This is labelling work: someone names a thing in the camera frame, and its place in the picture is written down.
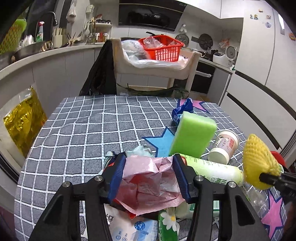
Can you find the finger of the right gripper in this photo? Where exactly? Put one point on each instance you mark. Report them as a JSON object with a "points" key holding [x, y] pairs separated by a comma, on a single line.
{"points": [[283, 183]]}

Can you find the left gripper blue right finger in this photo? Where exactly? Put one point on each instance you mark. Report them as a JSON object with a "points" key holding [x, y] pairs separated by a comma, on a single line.
{"points": [[178, 167]]}

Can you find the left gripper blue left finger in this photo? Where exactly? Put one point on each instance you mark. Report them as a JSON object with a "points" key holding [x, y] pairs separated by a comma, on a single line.
{"points": [[114, 172]]}

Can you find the red plastic bag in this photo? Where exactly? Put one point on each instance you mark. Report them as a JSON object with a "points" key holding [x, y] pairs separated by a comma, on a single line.
{"points": [[148, 185]]}

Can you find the green sponge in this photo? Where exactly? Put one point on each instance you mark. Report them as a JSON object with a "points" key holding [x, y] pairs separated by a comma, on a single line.
{"points": [[193, 135]]}

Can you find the yellow foam fruit net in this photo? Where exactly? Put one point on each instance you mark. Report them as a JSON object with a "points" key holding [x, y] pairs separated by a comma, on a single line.
{"points": [[257, 159]]}

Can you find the green white lotion bottle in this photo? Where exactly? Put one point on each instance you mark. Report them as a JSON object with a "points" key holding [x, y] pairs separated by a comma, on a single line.
{"points": [[215, 172]]}

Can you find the white bandage box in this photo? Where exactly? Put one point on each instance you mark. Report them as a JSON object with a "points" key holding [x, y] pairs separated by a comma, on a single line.
{"points": [[123, 228]]}

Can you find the green hand cream tube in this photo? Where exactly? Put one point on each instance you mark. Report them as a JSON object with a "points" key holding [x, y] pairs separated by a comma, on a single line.
{"points": [[168, 228]]}

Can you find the clear plastic zip bag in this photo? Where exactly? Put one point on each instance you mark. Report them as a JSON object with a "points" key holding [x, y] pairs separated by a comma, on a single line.
{"points": [[257, 199]]}

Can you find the dark blue crumpled wrapper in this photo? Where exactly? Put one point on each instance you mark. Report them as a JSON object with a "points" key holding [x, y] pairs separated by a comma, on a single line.
{"points": [[139, 150]]}

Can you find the white paper cup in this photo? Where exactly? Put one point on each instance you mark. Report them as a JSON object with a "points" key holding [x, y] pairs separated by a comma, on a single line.
{"points": [[226, 143]]}

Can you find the white refrigerator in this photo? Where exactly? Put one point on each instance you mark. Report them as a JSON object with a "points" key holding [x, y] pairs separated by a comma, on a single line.
{"points": [[260, 96]]}

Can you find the built-in black oven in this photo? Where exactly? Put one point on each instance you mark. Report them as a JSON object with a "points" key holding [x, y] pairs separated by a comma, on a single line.
{"points": [[202, 84]]}

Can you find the black jacket on cart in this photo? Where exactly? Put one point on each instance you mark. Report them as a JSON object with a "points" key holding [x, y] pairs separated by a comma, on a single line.
{"points": [[101, 78]]}

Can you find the gold foil bag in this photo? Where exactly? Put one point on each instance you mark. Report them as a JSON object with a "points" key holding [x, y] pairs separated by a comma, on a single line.
{"points": [[21, 120]]}

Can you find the white rice cooker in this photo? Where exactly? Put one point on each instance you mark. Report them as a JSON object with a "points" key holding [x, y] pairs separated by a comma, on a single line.
{"points": [[226, 59]]}

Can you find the red plastic basket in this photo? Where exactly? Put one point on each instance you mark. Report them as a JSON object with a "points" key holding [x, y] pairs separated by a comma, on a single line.
{"points": [[162, 47]]}

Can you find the black range hood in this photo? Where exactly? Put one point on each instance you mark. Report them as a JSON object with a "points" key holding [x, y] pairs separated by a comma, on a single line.
{"points": [[154, 14]]}

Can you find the spray cleaner bottle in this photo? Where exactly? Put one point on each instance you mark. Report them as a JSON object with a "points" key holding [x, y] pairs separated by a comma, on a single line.
{"points": [[40, 34]]}

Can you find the yellow green colander basket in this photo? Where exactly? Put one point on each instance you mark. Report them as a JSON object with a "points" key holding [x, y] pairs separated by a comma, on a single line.
{"points": [[12, 38]]}

